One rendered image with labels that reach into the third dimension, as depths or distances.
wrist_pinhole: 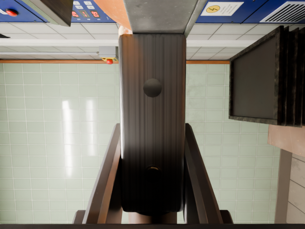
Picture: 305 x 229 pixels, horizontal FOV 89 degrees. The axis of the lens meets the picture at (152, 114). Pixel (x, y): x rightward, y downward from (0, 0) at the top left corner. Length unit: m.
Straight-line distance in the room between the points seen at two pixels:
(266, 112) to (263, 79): 0.11
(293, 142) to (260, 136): 0.71
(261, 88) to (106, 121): 1.09
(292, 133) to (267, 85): 0.35
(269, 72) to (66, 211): 1.75
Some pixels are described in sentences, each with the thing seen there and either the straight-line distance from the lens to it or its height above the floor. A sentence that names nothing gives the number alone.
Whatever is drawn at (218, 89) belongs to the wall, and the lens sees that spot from 1.41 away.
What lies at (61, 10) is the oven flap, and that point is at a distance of 0.44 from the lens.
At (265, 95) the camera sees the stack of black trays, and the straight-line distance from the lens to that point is 0.63.
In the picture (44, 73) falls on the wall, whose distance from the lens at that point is 1.58.
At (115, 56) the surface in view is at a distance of 1.00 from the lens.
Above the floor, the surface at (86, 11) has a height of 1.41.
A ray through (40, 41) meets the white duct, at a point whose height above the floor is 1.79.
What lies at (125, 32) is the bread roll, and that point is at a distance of 0.17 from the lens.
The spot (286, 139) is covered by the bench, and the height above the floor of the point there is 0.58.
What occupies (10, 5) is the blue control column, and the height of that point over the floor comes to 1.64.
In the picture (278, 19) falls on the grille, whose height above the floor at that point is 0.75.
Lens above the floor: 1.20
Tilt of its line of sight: level
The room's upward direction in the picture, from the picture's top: 90 degrees counter-clockwise
